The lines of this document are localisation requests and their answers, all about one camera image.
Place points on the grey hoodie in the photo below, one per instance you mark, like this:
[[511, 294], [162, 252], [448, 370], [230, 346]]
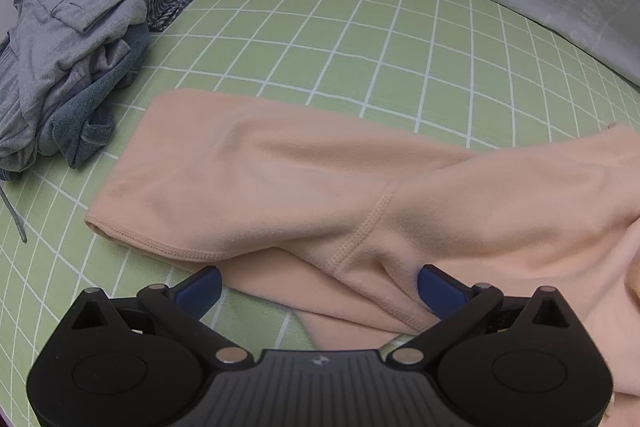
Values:
[[75, 7]]

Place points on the peach fleece garment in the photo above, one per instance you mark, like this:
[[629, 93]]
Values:
[[300, 182]]

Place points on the blue denim garment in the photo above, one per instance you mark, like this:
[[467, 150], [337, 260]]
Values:
[[85, 107]]

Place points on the green grid cutting mat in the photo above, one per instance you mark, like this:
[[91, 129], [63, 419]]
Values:
[[350, 32]]

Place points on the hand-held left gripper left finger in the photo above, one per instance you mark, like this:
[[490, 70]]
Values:
[[200, 291]]

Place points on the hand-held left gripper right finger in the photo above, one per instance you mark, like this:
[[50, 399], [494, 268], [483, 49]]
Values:
[[440, 291]]

